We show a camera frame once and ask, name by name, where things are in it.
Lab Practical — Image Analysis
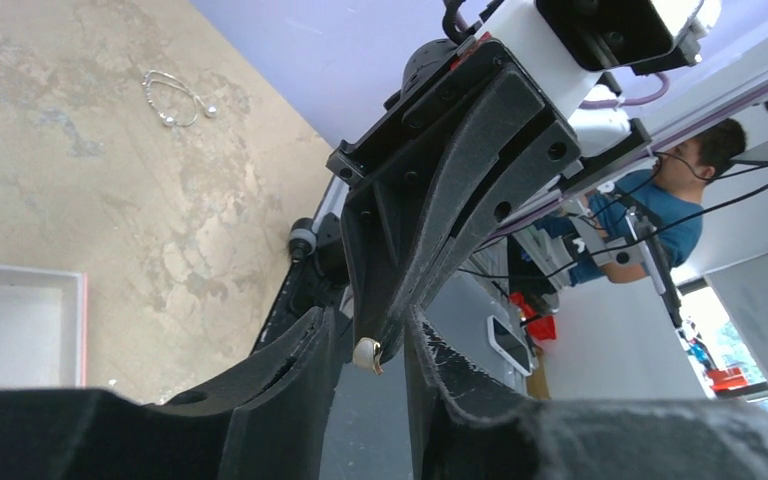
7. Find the silver pearl bangle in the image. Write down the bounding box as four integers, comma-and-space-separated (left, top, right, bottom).
141, 69, 219, 128

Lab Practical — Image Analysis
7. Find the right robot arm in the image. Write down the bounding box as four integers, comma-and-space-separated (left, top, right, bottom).
328, 39, 647, 370

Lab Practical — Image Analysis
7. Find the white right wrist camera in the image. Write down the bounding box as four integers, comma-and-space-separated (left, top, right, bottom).
475, 0, 722, 116

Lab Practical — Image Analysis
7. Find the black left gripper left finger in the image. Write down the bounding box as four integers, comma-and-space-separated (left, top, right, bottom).
0, 308, 338, 479

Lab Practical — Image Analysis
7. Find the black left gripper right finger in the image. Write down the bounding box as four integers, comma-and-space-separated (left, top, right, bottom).
405, 307, 768, 479

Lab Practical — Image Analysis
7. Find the black camera tripod mount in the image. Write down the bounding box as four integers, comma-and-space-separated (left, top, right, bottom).
251, 213, 349, 353

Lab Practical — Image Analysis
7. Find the person in blue shirt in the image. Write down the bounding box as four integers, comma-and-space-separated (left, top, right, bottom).
536, 117, 748, 287

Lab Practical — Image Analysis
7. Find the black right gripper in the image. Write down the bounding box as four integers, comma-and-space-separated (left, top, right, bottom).
332, 39, 581, 360

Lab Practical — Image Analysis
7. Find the gold ear stud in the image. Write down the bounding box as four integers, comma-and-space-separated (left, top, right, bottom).
352, 337, 383, 375

